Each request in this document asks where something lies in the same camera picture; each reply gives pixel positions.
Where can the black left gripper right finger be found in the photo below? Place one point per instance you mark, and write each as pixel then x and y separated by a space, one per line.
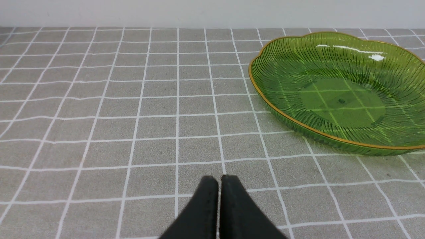
pixel 240 217

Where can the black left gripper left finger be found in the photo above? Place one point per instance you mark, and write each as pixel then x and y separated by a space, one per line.
pixel 198 220

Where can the grey checked tablecloth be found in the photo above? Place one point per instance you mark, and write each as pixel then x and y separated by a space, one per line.
pixel 106 133

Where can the green glass leaf plate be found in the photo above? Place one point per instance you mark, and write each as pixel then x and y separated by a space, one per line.
pixel 359 96

